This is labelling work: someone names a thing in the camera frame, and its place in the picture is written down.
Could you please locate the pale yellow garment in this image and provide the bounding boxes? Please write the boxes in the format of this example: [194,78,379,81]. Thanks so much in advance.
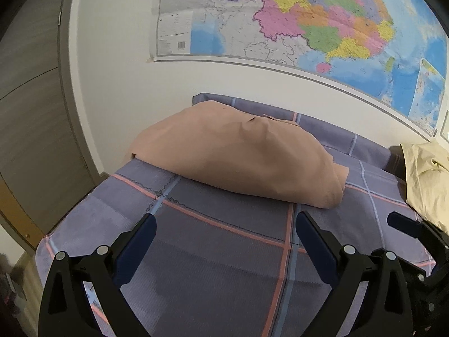
[400,142,449,232]

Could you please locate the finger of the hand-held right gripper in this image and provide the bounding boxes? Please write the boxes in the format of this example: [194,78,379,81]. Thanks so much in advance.
[398,256,439,290]
[387,211,449,253]

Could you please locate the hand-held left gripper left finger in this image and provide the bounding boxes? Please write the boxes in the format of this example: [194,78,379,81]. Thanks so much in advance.
[38,212,157,337]

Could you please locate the dark object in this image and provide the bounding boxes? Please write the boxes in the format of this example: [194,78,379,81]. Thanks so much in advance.
[0,253,22,320]

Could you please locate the grey wooden door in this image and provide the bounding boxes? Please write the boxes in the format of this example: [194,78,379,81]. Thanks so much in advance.
[0,0,104,253]

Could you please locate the pink jacket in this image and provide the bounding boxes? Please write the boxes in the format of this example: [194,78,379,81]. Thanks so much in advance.
[130,101,349,210]

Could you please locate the purple plaid bed sheet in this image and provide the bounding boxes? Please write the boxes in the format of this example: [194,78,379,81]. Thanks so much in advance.
[35,93,449,337]

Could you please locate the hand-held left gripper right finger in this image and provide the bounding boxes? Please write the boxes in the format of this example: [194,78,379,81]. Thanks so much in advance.
[295,211,416,337]

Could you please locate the colourful wall map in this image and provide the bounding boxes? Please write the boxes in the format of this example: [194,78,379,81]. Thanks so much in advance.
[152,0,449,137]

